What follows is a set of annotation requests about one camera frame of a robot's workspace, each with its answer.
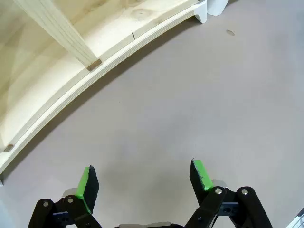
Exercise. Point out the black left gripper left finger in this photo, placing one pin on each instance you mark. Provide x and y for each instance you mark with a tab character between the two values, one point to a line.
86	190

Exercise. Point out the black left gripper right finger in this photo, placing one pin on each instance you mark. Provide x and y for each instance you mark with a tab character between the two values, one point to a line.
202	185

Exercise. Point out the light wooden compartment shelf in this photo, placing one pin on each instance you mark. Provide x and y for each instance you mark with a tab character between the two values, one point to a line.
107	31

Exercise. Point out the white side table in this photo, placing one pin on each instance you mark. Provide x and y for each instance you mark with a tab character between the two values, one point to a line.
217	7

